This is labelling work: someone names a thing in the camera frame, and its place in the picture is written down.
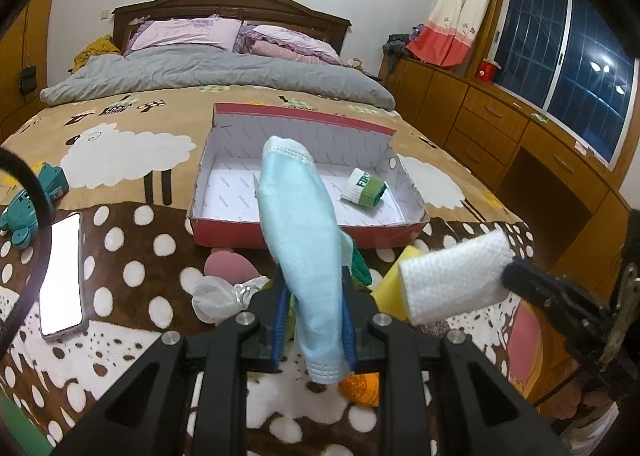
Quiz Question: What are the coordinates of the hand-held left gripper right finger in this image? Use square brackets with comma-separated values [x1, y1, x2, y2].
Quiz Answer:
[340, 268, 573, 456]

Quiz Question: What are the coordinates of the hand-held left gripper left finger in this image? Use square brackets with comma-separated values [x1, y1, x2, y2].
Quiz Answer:
[50, 271, 296, 456]

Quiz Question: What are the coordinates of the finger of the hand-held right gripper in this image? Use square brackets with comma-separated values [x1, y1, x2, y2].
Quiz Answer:
[501, 260, 621, 333]

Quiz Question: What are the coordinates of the orange cloth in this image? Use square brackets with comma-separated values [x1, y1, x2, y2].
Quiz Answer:
[339, 371, 381, 409]

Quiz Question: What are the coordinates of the yellow sponge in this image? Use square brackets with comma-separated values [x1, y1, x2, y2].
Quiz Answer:
[372, 245, 418, 321]

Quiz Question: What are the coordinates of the white plastic bag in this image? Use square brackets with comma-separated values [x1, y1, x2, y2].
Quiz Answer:
[191, 275, 271, 324]

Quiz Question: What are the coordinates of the pink round pad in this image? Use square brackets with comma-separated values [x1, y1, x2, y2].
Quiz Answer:
[204, 251, 256, 281]

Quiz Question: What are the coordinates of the blue face mask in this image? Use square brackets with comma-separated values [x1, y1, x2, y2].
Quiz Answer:
[254, 136, 357, 384]

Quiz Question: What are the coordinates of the white towel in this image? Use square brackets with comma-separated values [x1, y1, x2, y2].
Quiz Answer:
[397, 230, 515, 325]

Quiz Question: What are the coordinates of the red cardboard box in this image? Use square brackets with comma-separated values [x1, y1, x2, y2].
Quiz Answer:
[187, 102, 431, 251]

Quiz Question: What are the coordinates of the white green sock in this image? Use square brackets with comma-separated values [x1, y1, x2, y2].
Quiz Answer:
[340, 167, 390, 209]

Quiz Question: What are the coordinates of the person's right hand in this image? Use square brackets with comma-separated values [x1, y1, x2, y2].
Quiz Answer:
[554, 376, 621, 422]

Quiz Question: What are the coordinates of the wooden drawer cabinet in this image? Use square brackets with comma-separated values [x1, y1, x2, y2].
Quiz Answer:
[378, 56, 636, 297]

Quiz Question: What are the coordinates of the white smartphone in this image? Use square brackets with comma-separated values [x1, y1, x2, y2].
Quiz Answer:
[39, 212, 90, 341]

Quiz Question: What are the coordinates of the red container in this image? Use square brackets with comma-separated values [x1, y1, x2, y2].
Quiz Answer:
[476, 59, 501, 85]

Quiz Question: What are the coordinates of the printed sheep blanket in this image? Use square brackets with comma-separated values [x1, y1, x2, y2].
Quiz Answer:
[0, 83, 546, 456]

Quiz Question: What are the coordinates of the window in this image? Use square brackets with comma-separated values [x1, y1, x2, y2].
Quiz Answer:
[492, 0, 640, 181]

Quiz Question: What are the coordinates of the grey duvet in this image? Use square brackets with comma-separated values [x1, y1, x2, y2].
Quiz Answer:
[40, 44, 396, 110]

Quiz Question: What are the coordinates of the pink folded blanket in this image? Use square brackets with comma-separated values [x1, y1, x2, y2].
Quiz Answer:
[250, 40, 331, 65]

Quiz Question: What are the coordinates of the lilac ruffled pillow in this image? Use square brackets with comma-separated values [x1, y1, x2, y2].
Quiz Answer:
[237, 24, 343, 64]

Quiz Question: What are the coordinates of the teal dinosaur toy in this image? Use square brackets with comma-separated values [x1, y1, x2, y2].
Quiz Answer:
[0, 162, 69, 251]

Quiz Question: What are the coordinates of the dark clothes pile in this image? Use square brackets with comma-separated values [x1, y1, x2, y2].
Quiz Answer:
[382, 24, 426, 74]

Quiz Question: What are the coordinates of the floral curtain with red hem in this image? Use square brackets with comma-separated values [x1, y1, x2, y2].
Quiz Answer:
[404, 0, 499, 69]

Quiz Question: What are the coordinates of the dark wooden headboard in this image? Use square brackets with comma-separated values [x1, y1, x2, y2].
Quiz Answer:
[111, 0, 352, 61]

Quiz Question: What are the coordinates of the yellow cloth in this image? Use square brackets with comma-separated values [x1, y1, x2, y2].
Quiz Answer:
[70, 36, 122, 74]

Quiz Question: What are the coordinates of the wooden wardrobe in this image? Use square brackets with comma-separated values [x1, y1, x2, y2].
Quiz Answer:
[0, 0, 58, 147]

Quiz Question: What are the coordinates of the black cable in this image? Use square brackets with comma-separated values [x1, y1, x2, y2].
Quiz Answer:
[0, 148, 53, 367]

